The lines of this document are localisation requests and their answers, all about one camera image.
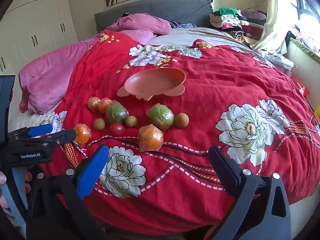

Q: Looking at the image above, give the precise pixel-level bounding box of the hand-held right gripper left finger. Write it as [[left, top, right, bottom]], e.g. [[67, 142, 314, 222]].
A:
[[25, 144, 110, 240]]

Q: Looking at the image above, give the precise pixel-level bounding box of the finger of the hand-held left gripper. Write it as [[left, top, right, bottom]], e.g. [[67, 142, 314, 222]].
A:
[[7, 124, 53, 143], [37, 129, 77, 151]]

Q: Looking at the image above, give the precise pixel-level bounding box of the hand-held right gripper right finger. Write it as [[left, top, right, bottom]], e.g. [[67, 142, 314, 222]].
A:
[[208, 145, 293, 240]]

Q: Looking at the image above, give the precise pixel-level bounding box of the plastic-wrapped orange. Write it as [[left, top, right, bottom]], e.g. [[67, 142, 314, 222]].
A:
[[87, 97, 101, 112], [97, 98, 112, 114], [138, 124, 164, 152], [73, 124, 92, 145]]

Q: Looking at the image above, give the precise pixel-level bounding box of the small round brown fruit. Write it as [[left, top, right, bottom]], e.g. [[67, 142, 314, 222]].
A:
[[93, 118, 106, 131], [125, 115, 138, 128], [174, 113, 189, 128]]

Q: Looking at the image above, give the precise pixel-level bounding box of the red tomato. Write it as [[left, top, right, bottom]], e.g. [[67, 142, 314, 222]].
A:
[[109, 123, 126, 136]]

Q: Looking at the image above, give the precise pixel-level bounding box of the plastic-wrapped green citrus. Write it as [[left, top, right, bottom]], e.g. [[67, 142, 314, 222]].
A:
[[146, 103, 175, 131], [105, 100, 129, 125]]

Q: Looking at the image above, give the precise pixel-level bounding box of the pink animal-shaped plate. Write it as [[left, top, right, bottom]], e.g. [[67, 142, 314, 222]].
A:
[[117, 67, 187, 102]]

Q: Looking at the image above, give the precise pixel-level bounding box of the person's left hand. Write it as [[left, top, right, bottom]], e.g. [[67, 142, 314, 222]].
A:
[[0, 171, 33, 210]]

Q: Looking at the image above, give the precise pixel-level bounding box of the white mattress sheet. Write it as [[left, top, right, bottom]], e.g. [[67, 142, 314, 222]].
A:
[[9, 100, 63, 130]]

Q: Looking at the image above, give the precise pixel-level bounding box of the pink fleece blanket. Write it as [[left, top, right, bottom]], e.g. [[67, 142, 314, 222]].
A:
[[19, 38, 98, 115]]

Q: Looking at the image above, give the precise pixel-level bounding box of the red floral blanket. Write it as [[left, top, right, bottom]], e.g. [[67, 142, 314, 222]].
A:
[[40, 30, 320, 228]]

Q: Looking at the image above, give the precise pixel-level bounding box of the red paper bag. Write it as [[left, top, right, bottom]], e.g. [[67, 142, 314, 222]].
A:
[[291, 77, 310, 97]]

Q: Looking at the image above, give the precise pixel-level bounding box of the white wardrobe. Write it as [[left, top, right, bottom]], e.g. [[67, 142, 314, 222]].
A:
[[0, 0, 78, 90]]

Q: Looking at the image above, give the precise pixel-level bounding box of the white crumpled cloth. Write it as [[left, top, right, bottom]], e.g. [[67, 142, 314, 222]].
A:
[[254, 49, 294, 72]]

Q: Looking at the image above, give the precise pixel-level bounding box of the pale pink pillow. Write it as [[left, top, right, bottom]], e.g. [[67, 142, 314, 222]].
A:
[[122, 29, 154, 43]]

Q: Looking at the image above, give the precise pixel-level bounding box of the beige bed sheet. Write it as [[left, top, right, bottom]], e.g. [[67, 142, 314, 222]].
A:
[[147, 27, 255, 53]]

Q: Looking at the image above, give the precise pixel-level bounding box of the green-edged cream pad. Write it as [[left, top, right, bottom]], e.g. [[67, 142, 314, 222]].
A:
[[287, 37, 320, 85]]

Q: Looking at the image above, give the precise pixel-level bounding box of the pile of folded clothes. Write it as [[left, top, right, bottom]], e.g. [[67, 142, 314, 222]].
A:
[[209, 7, 267, 43]]

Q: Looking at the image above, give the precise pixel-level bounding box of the blue patterned cloth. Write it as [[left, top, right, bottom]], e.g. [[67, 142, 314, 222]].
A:
[[171, 21, 198, 29]]

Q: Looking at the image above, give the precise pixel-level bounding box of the pink floral cloth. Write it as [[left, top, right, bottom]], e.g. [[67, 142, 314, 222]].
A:
[[285, 25, 320, 53]]

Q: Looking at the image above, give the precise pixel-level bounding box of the cream curtain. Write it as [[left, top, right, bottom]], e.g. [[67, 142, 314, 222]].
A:
[[250, 0, 300, 54]]

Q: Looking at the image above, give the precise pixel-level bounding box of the grey quilted headboard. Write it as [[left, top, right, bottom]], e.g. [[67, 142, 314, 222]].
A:
[[94, 0, 213, 33]]

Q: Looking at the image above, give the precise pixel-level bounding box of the window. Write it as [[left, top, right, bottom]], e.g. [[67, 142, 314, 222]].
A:
[[291, 0, 320, 28]]

